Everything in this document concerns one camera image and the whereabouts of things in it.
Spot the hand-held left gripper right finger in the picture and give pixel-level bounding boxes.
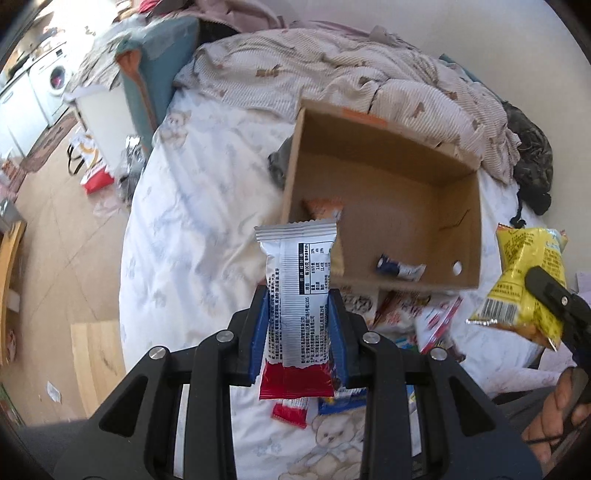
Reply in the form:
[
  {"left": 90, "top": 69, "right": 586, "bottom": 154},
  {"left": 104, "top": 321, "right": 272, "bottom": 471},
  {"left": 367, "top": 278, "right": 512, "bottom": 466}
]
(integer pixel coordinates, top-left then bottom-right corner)
[{"left": 327, "top": 288, "right": 543, "bottom": 480}]

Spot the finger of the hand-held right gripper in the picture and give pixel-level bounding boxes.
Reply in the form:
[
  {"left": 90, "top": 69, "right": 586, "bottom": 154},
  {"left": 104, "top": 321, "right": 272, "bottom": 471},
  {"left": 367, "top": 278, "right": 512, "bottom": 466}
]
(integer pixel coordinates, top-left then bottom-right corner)
[{"left": 525, "top": 266, "right": 591, "bottom": 356}]

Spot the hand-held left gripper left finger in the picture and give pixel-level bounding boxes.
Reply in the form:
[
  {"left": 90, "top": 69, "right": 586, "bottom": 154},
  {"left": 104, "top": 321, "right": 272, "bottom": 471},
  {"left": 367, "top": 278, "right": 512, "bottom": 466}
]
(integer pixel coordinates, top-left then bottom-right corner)
[{"left": 53, "top": 284, "right": 271, "bottom": 480}]

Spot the yellow snack packet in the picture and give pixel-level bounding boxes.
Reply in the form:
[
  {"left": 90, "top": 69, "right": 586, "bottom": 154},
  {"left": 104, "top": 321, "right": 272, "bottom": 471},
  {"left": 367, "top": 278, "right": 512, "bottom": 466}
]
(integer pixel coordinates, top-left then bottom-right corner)
[{"left": 466, "top": 223, "right": 570, "bottom": 352}]

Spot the silver red snack packet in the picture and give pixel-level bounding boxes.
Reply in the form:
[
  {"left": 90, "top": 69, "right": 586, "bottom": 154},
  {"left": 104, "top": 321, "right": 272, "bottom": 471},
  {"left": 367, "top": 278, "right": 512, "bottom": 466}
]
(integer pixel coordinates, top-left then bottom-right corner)
[{"left": 255, "top": 220, "right": 339, "bottom": 401}]

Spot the cardboard box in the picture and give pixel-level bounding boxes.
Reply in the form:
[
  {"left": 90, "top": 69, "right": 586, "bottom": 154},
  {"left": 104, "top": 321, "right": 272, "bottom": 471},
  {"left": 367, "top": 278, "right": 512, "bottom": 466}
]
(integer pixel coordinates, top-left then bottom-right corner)
[{"left": 280, "top": 98, "right": 483, "bottom": 292}]

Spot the person's right hand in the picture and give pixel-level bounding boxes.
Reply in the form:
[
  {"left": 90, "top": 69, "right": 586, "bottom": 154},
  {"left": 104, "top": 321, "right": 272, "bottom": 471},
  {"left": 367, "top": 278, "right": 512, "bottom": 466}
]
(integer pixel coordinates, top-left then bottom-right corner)
[{"left": 521, "top": 369, "right": 591, "bottom": 467}]

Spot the black white patterned packet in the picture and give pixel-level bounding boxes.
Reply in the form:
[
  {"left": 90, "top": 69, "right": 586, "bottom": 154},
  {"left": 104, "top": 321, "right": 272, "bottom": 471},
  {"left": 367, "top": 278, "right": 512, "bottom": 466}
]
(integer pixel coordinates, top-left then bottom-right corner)
[{"left": 342, "top": 291, "right": 377, "bottom": 330}]

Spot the red orange snack packet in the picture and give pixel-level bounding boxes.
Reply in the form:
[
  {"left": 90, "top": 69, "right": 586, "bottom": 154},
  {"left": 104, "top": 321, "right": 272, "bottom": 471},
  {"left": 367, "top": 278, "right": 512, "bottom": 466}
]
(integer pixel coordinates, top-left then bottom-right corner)
[{"left": 372, "top": 291, "right": 432, "bottom": 333}]

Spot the small red packet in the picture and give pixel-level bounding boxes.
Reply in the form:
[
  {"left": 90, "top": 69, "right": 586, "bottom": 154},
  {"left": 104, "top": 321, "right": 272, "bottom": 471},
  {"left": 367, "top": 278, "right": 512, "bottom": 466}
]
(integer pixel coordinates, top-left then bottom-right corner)
[{"left": 271, "top": 397, "right": 310, "bottom": 429}]

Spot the small blue white packet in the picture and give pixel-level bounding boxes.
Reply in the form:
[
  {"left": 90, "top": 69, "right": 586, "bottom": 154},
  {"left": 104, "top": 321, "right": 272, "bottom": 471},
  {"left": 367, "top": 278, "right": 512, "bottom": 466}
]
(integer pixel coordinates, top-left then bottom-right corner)
[{"left": 375, "top": 254, "right": 426, "bottom": 281}]

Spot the dark furry cloth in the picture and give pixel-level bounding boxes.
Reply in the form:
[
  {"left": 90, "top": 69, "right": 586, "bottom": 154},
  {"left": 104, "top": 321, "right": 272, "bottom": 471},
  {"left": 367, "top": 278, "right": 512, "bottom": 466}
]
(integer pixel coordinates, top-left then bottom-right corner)
[{"left": 501, "top": 100, "right": 554, "bottom": 227}]

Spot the wooden board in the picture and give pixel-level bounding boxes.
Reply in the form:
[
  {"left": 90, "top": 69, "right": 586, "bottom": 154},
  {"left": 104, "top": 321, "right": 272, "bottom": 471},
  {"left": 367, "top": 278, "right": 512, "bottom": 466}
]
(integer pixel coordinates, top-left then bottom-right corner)
[{"left": 70, "top": 320, "right": 127, "bottom": 418}]

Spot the grey cloth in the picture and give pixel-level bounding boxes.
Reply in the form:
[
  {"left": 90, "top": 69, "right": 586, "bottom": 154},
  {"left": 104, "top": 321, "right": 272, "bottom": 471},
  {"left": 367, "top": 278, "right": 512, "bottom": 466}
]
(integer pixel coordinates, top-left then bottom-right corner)
[{"left": 268, "top": 138, "right": 296, "bottom": 188}]

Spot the grey plastic bag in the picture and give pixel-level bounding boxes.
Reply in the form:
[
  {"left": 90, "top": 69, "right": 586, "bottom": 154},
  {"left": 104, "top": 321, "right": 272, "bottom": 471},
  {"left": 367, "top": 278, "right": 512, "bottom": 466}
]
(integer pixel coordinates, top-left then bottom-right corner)
[{"left": 119, "top": 136, "right": 149, "bottom": 204}]

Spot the red white bag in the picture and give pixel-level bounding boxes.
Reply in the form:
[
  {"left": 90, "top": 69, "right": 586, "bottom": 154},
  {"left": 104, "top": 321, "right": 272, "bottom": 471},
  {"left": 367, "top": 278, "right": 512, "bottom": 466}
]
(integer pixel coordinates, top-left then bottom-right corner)
[{"left": 67, "top": 131, "right": 115, "bottom": 195}]

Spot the wooden shelf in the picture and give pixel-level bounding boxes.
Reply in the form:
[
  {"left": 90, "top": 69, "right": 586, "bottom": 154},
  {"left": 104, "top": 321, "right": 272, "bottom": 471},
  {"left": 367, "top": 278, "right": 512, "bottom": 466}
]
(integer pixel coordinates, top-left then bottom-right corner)
[{"left": 0, "top": 222, "right": 28, "bottom": 365}]

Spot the white cabinet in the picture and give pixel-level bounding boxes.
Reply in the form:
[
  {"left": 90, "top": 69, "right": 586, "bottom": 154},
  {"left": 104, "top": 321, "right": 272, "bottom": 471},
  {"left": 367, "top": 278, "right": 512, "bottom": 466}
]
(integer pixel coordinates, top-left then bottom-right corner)
[{"left": 65, "top": 83, "right": 130, "bottom": 176}]

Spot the striped bear-print blanket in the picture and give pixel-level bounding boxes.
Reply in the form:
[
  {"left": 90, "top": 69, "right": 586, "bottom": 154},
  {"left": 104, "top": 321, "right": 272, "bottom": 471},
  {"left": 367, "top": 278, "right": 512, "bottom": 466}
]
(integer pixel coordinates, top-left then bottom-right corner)
[{"left": 173, "top": 21, "right": 520, "bottom": 185}]

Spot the teal cushion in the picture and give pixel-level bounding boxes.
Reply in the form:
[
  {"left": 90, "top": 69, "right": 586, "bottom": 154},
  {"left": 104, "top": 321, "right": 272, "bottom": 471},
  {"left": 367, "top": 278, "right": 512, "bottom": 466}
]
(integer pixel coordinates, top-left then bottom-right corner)
[{"left": 115, "top": 16, "right": 201, "bottom": 158}]

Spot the patterned rug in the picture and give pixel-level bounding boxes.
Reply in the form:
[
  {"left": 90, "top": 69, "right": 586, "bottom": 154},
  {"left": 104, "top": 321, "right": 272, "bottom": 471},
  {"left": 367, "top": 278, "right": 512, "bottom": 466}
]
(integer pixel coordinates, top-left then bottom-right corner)
[{"left": 21, "top": 108, "right": 79, "bottom": 174}]

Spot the pink cloth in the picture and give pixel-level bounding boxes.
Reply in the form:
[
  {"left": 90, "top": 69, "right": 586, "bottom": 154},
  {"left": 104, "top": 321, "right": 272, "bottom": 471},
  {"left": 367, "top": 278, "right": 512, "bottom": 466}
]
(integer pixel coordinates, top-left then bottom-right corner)
[{"left": 194, "top": 0, "right": 282, "bottom": 33}]

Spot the white washing machine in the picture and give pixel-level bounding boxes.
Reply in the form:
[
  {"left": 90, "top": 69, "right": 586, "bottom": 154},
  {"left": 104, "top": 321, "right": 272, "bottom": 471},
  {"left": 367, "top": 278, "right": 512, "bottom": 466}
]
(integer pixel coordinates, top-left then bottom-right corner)
[{"left": 28, "top": 44, "right": 77, "bottom": 125}]

